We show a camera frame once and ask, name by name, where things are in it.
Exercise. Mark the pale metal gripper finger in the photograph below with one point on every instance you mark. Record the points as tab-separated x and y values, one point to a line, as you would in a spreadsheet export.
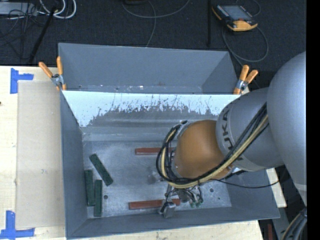
169	210
153	178

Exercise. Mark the red-brown flat block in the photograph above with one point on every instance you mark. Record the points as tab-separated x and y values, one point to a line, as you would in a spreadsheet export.
150	151
145	204

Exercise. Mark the dark green flat block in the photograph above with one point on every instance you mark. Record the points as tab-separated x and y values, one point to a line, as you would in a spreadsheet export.
101	170
98	198
89	187

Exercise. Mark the grey metal bin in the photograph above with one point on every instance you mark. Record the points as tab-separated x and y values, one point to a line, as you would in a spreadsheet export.
140	66

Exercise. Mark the pale flat board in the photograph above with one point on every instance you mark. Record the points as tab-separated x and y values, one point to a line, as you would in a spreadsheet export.
40	154

